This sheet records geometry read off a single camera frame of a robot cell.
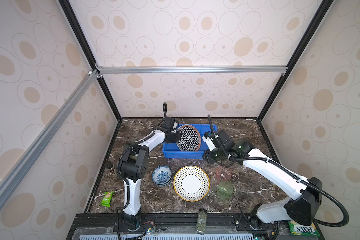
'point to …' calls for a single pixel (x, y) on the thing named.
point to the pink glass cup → (222, 174)
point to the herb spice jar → (201, 221)
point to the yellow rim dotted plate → (191, 183)
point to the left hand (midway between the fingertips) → (183, 134)
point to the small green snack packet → (106, 198)
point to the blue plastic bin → (171, 150)
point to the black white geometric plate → (190, 138)
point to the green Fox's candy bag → (298, 229)
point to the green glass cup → (225, 189)
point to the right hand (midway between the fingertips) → (205, 155)
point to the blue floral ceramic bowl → (161, 175)
